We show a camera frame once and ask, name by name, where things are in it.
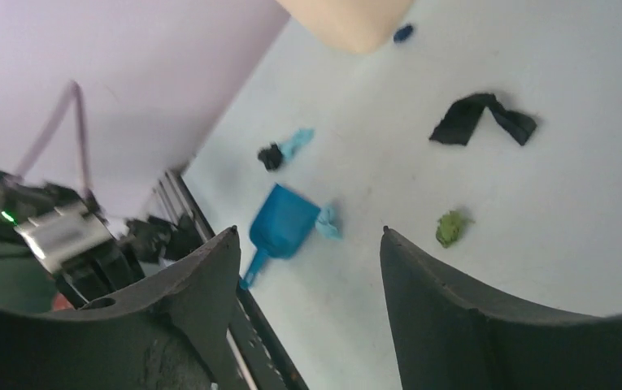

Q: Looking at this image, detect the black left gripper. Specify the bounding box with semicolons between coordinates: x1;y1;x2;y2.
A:
54;214;205;310

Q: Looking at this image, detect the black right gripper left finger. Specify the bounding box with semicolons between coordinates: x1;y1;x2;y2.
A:
0;227;241;389

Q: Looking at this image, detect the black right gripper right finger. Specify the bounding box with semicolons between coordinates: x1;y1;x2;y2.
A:
380;227;622;389

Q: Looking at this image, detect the blue dustpan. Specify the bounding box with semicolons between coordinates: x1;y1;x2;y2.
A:
239;184;320;290

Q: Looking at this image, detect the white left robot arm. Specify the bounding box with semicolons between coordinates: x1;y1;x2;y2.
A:
0;171;206;308

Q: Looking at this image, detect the green paper scrap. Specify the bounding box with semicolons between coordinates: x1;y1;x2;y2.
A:
435;210;474;249

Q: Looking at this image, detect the black scrap left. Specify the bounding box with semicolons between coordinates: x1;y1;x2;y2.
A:
257;143;285;171

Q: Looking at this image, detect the light blue paper scrap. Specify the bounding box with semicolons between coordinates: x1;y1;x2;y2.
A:
315;204;342;240

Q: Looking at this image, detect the light blue scrap left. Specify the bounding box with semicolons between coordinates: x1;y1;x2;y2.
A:
278;128;315;163

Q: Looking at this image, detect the long black paper scrap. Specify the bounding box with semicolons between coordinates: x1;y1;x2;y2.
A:
429;93;538;146

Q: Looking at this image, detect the beige waste bin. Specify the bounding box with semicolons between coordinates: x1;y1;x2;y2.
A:
278;0;414;54

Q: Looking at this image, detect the small dark blue scrap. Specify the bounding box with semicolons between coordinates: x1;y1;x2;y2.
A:
393;24;415;44

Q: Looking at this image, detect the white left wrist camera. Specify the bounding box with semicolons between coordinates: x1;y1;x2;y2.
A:
15;201;114;274

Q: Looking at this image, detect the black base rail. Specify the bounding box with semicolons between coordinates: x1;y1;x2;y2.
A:
150;170;308;389

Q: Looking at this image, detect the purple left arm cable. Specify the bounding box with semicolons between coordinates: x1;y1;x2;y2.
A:
11;80;94;197

